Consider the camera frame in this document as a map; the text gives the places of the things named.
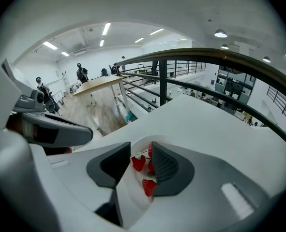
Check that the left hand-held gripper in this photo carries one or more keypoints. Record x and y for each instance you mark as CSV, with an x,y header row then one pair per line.
x,y
34,100

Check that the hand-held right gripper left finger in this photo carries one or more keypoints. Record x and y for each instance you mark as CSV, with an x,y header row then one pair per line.
x,y
84,178

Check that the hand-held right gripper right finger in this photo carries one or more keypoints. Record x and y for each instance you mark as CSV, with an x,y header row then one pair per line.
x,y
205,190

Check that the wooden table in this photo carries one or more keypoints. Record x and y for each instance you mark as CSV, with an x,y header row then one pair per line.
x,y
96,83

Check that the white table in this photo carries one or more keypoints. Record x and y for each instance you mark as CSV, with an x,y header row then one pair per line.
x,y
205,129

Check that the teal cloth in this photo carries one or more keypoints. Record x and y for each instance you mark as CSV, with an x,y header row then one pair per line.
x,y
129,118

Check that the white plate with strawberries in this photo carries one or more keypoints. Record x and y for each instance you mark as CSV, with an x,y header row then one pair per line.
x,y
138,178

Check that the black metal railing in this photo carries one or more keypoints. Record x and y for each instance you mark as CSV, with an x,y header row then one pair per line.
x,y
281,105
205,52

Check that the group of ceiling strip lights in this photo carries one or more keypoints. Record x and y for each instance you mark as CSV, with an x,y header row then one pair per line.
x,y
106,28

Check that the red strawberry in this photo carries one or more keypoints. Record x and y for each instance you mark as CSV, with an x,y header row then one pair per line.
x,y
148,187
150,150
151,167
138,163

